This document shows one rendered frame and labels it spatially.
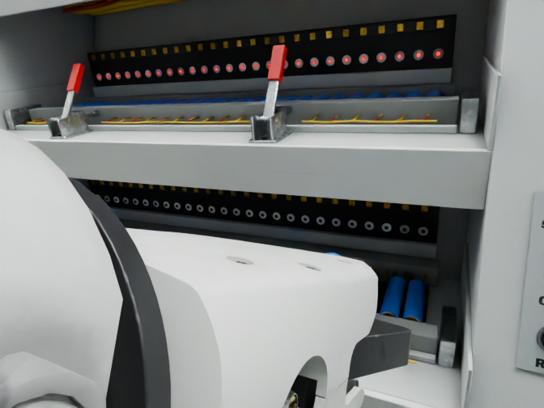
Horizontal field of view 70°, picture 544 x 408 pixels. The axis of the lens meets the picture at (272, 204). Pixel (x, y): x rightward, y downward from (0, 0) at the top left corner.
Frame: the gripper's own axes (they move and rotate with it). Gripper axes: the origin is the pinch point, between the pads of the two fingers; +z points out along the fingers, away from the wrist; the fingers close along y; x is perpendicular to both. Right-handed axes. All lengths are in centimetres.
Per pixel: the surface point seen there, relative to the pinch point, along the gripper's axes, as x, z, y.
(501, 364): 3.5, 13.3, -11.2
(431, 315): 2.4, 24.3, -6.1
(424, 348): 4.6, 18.5, -6.0
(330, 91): -21.4, 23.6, 7.3
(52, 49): -27, 18, 52
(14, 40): -26, 13, 52
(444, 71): -23.9, 24.9, -5.1
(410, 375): 6.7, 17.0, -5.2
